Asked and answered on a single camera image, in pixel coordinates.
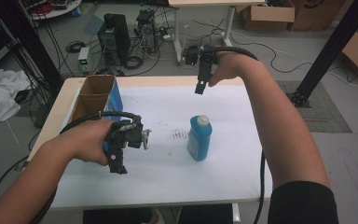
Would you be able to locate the white cloth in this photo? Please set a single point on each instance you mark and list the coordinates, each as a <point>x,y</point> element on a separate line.
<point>0,93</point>

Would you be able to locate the open-sided computer tower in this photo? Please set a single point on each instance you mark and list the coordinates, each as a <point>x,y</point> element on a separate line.
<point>147,29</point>

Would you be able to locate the black metal stand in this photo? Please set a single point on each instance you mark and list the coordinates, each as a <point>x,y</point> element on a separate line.
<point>34,40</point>
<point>332,46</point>

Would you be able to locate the person's right hand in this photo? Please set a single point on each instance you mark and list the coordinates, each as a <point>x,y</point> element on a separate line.
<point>233,65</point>

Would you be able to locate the open cardboard box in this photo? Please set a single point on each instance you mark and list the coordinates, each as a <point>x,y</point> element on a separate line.
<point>268,15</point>

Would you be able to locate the small white power supply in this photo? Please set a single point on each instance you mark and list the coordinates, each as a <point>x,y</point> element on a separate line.
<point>84,59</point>

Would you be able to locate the grey floor mat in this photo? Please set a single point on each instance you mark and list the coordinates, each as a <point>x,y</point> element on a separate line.
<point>326,109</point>

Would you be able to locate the white table cover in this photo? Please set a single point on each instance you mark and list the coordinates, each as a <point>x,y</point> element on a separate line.
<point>167,180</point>

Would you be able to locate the cardboard box with blue side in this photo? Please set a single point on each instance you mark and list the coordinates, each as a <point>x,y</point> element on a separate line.
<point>94,93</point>

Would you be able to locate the blue bottle with white cap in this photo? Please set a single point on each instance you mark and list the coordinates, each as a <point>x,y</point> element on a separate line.
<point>199,140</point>

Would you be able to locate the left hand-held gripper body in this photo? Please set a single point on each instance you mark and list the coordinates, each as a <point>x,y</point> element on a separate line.
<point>130,133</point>

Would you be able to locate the person's left hand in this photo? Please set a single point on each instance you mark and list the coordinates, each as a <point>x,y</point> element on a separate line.
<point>84,140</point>

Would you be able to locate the black sleeve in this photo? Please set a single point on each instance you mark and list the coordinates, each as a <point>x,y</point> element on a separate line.
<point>304,205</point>

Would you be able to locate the round white table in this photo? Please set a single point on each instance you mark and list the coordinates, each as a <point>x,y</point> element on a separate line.
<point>59,11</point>

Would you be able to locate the black computer tower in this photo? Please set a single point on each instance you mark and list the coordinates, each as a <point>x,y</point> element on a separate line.
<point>116,34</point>

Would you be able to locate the large closed cardboard box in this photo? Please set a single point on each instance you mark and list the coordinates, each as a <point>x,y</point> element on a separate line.
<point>313,14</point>

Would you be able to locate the white-legged table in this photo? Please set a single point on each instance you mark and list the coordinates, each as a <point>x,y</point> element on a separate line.
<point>177,31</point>

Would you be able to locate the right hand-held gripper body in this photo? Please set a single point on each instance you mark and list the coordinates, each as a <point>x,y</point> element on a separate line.
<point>205,60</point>

